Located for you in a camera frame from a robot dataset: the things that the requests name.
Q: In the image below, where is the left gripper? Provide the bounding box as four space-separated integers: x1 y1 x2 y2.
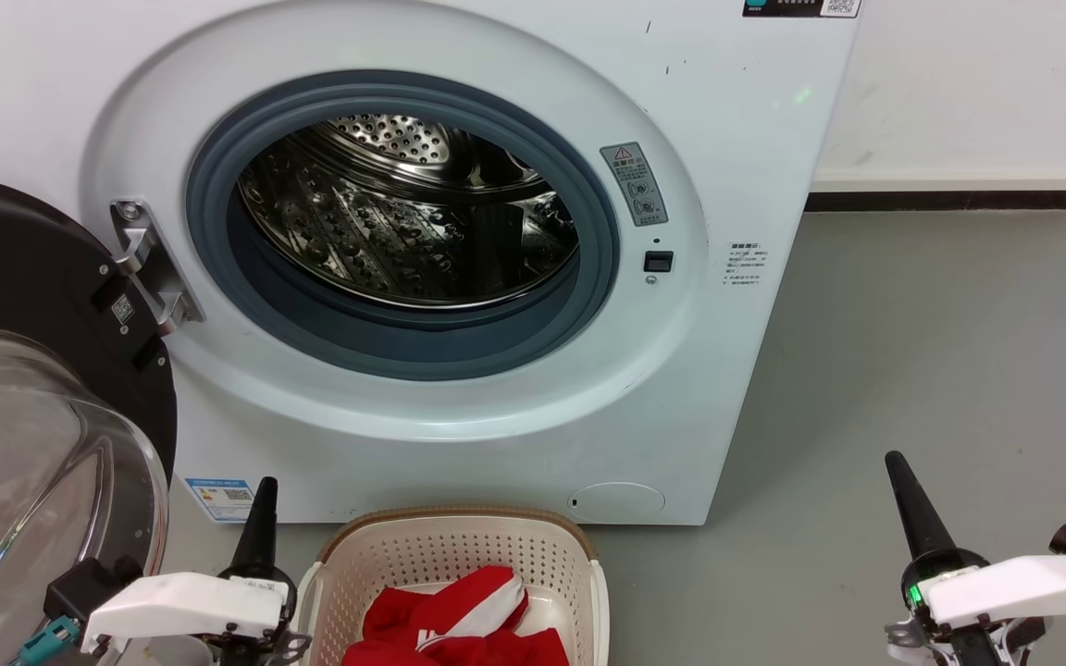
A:
218 477 312 666

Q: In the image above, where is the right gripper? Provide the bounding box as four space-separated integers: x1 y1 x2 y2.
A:
885 450 1048 666

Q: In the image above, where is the red and white garment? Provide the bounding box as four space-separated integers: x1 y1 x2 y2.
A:
341 564 571 666

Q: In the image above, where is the cream plastic laundry basket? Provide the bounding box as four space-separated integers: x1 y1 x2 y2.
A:
295 505 611 666

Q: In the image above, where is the black washer door glass bowl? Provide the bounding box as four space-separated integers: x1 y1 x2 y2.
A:
0 171 178 666

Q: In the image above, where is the stainless steel washing machine drum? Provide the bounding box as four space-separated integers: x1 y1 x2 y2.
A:
237 113 582 309

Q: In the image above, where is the blue energy label sticker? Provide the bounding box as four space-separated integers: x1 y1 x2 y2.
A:
184 477 256 524

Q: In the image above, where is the white front-load washing machine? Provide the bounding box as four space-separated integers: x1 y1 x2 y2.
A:
0 0 863 526

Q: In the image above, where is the grey rubber door gasket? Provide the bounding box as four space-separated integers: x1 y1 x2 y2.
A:
184 70 622 382

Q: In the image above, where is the round drain filter cover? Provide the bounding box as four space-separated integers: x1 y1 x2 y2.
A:
570 482 666 519

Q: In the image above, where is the small printed text label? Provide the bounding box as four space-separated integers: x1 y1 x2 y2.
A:
723 242 768 286

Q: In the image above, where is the silver metal door hinge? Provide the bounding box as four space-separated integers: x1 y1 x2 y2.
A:
109 199 205 336

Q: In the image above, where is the white and black baseboard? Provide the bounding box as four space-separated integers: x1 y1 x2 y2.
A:
806 166 1066 212

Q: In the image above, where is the grey warning sticker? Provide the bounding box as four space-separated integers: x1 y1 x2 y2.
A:
600 142 669 228

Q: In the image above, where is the teal cable connector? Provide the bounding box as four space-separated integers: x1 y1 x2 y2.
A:
19 615 81 666

